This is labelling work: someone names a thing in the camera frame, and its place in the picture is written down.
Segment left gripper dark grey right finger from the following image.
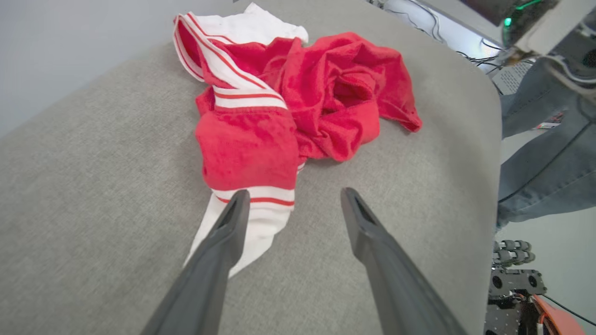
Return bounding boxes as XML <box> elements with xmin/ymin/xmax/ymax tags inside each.
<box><xmin>340</xmin><ymin>187</ymin><xmax>468</xmax><ymax>335</ymax></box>

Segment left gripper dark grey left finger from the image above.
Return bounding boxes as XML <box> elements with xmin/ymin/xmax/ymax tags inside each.
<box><xmin>140</xmin><ymin>189</ymin><xmax>251</xmax><ymax>335</ymax></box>

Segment red and white shirt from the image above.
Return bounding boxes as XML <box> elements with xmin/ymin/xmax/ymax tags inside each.
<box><xmin>173</xmin><ymin>2</ymin><xmax>423</xmax><ymax>279</ymax></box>

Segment black perforated machine base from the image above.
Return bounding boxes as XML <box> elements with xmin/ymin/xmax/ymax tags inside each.
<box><xmin>484</xmin><ymin>268</ymin><xmax>548</xmax><ymax>335</ymax></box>

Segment grey roller cluster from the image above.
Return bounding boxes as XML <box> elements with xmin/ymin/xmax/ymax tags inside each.
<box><xmin>492</xmin><ymin>239</ymin><xmax>536</xmax><ymax>267</ymax></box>

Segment grey fabric sofa cushion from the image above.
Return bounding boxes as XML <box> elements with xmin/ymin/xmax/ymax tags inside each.
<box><xmin>0</xmin><ymin>0</ymin><xmax>502</xmax><ymax>335</ymax></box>

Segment orange curved cover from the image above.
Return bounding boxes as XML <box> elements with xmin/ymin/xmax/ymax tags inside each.
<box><xmin>531</xmin><ymin>295</ymin><xmax>588</xmax><ymax>335</ymax></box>

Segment blue denim jeans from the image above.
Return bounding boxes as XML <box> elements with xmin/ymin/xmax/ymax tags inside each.
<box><xmin>496</xmin><ymin>58</ymin><xmax>596</xmax><ymax>231</ymax></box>

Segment printed paper sheet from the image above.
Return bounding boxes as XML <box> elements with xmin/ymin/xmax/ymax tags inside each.
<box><xmin>492</xmin><ymin>60</ymin><xmax>534</xmax><ymax>96</ymax></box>

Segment white device with green light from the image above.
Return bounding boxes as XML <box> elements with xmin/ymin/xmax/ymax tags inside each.
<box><xmin>502</xmin><ymin>0</ymin><xmax>596</xmax><ymax>56</ymax></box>

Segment thin black cable bundle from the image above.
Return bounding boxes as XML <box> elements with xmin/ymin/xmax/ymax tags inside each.
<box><xmin>368</xmin><ymin>0</ymin><xmax>506</xmax><ymax>75</ymax></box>

